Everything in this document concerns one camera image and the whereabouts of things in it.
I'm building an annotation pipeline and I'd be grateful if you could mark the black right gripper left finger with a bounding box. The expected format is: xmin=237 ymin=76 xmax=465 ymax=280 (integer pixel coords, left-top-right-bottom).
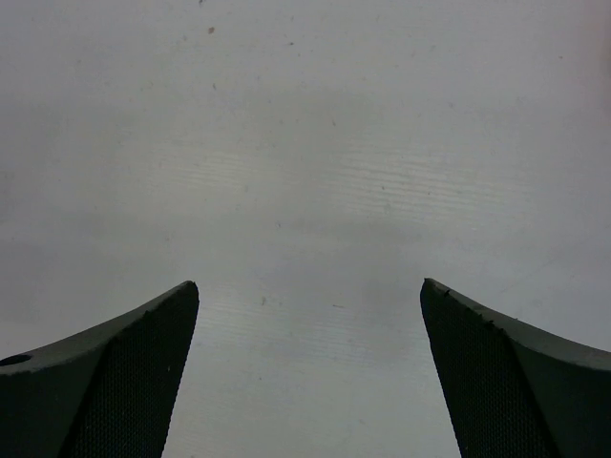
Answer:
xmin=1 ymin=281 xmax=199 ymax=457

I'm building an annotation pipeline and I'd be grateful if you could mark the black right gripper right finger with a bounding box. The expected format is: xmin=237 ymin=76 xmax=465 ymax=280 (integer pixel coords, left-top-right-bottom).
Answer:
xmin=420 ymin=279 xmax=610 ymax=457

